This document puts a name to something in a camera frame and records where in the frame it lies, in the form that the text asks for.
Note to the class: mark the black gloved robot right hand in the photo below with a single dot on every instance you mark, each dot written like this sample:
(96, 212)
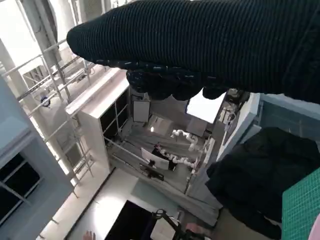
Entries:
(200, 42)

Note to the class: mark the pink bowl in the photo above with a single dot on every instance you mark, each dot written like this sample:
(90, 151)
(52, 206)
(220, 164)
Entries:
(315, 231)

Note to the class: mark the white board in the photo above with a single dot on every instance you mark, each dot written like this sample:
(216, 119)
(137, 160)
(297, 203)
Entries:
(141, 111)

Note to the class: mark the white air conditioner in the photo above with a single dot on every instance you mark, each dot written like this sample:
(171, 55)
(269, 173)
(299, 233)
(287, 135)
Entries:
(93, 8)

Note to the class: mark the white curved monitor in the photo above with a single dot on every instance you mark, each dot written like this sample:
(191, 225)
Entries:
(155, 158)

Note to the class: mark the white cabinet with dark panes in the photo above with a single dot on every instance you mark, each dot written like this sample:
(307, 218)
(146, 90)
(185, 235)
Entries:
(87, 125)

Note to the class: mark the black stand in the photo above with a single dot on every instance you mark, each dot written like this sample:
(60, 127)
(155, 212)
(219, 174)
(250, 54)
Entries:
(172, 225)

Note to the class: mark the person's hand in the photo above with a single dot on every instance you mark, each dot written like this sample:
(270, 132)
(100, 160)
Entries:
(89, 236)
(197, 228)

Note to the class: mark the black flat screen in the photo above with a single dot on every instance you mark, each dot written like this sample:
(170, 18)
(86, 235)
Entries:
(127, 222)

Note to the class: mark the green cutting mat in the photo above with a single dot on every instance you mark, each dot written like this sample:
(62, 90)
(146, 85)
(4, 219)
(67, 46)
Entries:
(302, 207)

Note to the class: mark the white metal pipe frame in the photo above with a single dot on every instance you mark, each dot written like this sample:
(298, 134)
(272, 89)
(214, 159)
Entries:
(62, 100)

